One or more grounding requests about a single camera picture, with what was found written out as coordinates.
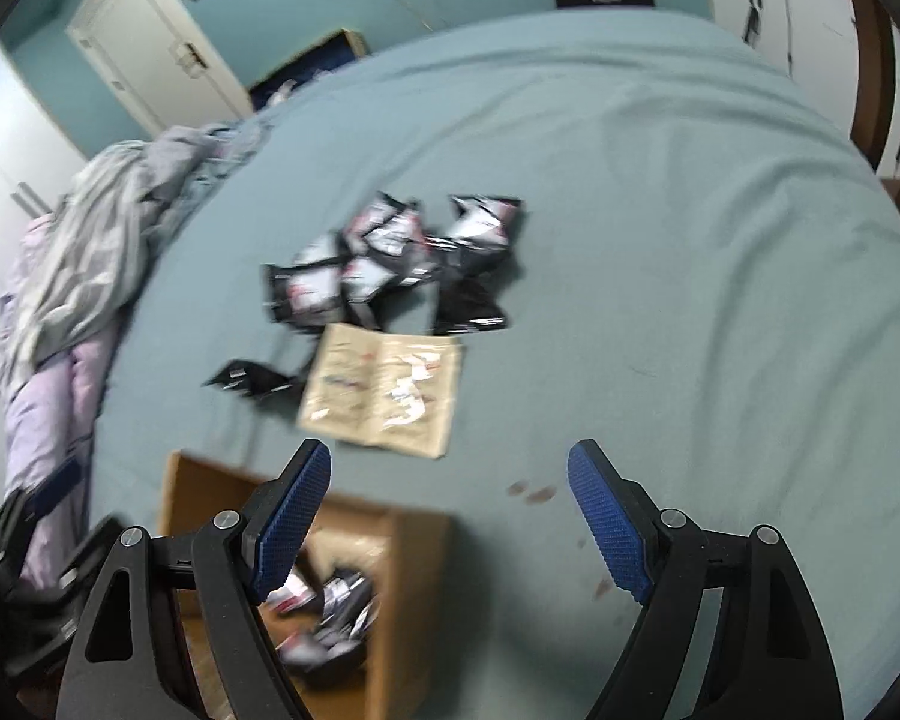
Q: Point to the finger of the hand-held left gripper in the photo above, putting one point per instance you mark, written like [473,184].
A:
[60,484]

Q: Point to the brown cardboard box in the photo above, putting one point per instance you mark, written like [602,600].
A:
[412,577]

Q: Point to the white cabinet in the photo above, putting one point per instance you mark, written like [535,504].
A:
[802,22]

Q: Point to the bed with teal sheet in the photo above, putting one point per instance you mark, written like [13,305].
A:
[645,240]

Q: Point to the pile of black snack packets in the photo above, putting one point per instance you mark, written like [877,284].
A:
[390,240]

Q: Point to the grey crumpled duvet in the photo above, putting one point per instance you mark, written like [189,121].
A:
[97,240]

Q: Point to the heap of black snack packets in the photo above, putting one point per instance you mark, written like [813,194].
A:
[330,615]

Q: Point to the white door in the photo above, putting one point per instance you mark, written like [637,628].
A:
[142,30]

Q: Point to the white wardrobe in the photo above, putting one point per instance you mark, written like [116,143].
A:
[0,165]

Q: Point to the lilac blanket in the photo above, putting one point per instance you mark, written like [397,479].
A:
[37,420]

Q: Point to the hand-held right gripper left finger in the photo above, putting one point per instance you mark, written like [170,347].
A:
[292,521]

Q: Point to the black white snack packet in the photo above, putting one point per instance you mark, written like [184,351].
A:
[247,376]

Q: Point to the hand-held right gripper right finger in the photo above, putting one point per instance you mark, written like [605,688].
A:
[607,525]

